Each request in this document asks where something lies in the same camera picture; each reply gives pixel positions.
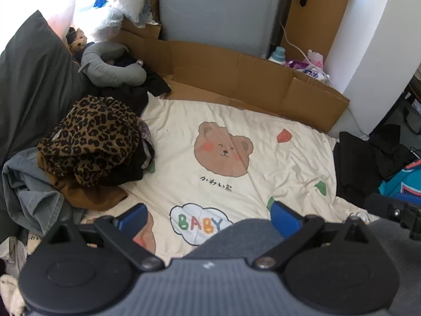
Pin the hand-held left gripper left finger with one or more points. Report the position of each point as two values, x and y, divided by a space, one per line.
131 220

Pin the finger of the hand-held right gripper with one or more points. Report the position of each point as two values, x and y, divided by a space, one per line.
381 205

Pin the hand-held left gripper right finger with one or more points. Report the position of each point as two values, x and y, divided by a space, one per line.
283 219

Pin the leopard print garment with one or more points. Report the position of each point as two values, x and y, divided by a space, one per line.
98 128

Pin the black folded clothes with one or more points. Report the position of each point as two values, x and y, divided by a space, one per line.
358 164

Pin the teal garment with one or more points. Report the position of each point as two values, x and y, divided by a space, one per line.
404 181

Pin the black garment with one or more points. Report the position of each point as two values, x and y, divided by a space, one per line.
128 97
131 171

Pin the person's right leg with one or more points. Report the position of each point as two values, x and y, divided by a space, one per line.
406 270

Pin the bear print bedsheet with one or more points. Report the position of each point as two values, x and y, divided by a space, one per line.
263 171

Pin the brown garment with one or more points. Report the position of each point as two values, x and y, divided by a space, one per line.
82 197

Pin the floral patterned garment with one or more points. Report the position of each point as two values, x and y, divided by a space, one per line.
145 135

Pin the grey-blue garment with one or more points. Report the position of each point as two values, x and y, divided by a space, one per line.
29 184

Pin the white fluffy cloth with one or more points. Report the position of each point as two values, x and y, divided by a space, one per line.
8 286

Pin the flat cardboard sheet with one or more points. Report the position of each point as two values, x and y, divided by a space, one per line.
230 75

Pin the purple packet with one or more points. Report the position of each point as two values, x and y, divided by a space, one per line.
302 67

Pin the grey neck pillow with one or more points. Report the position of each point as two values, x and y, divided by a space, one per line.
108 62

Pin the pink packet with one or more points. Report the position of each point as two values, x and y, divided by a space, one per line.
315 60

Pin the detergent bottle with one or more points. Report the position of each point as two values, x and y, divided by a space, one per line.
279 56

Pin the dark grey pillow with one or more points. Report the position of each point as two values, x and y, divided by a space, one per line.
33 82

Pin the small plush toy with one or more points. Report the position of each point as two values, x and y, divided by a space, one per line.
77 41

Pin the upright cardboard sheet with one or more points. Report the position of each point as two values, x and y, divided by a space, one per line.
306 19

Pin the clear plastic bag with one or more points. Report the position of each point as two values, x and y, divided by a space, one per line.
102 16

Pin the grey panel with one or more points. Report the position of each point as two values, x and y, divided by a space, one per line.
223 10

